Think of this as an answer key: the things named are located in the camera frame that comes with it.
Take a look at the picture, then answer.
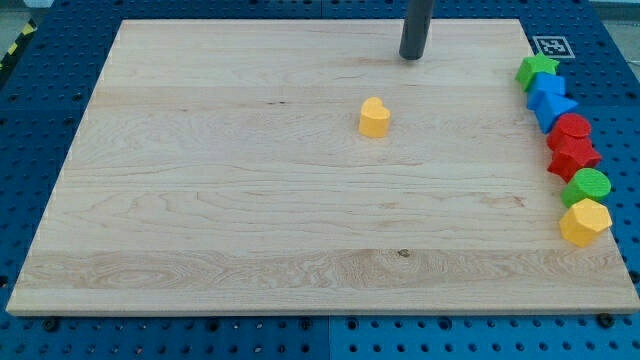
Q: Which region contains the red star block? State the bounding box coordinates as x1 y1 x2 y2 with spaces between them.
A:
547 138 602 183

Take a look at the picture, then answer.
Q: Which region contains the green star block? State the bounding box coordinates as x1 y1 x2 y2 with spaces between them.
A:
515 53 560 92

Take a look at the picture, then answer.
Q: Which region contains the light wooden board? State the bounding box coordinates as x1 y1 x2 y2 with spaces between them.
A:
7 19 639 316

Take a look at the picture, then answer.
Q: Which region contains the yellow heart block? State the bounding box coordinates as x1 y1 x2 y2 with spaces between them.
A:
358 97 391 138

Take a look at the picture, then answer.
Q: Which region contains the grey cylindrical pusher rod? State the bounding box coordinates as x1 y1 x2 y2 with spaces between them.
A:
399 0 435 61

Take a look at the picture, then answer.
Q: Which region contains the blue triangle block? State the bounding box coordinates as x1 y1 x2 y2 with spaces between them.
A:
534 92 579 134

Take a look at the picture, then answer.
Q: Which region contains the blue cube block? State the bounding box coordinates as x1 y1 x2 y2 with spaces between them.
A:
526 72 566 110

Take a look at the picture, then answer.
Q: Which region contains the red cylinder block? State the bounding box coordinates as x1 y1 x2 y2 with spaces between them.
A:
546 113 591 151

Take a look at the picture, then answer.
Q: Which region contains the green cylinder block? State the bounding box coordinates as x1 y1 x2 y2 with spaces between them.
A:
561 167 612 208

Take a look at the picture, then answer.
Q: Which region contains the yellow hexagon block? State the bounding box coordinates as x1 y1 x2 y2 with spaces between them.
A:
559 198 613 247

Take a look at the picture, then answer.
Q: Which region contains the black white fiducial marker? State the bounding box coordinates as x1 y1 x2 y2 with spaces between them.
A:
533 35 575 59

